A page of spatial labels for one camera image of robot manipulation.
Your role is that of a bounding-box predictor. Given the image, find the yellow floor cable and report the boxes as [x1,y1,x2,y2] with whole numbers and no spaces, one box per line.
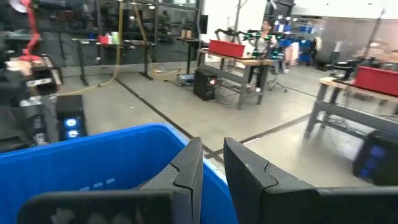
[132,2,187,78]

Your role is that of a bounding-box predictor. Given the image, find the black computer tower blue lights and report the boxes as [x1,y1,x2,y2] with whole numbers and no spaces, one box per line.
[55,94,88,141]

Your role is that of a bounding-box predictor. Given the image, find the long yellow hanging cable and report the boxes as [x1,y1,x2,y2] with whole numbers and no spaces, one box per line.
[57,0,124,96]

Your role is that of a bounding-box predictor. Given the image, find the wood-topped station table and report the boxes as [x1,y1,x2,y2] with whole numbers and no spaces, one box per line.
[4,55,63,96]

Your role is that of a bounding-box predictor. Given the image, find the grey wood-topped work table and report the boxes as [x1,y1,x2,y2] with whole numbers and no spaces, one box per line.
[196,48,275,111]
[303,76,398,141]

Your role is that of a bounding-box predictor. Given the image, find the blue storage bin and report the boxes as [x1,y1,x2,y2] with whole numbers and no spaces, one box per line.
[297,24,314,35]

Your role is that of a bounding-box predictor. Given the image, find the silver flat box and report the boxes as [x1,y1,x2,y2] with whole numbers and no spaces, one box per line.
[176,73,196,87]

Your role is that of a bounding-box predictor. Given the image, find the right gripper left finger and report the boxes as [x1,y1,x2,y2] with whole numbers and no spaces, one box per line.
[17,136,205,224]

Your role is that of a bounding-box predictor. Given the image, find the person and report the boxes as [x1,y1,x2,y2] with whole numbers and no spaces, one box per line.
[253,19,280,93]

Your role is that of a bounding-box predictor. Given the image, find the black standing desk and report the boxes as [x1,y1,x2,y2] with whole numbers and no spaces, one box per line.
[72,37,156,87]
[176,37,203,75]

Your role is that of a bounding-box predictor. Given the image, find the blue plastic bin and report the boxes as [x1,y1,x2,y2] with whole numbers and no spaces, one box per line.
[0,123,239,224]

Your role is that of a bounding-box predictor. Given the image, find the red plastic bin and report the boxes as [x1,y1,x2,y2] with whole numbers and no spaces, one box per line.
[353,65,398,97]
[208,39,246,59]

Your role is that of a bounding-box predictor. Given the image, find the background office chair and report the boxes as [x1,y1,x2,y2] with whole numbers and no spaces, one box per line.
[267,58,289,93]

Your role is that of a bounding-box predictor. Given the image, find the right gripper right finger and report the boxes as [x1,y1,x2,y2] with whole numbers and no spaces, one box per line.
[223,137,398,224]

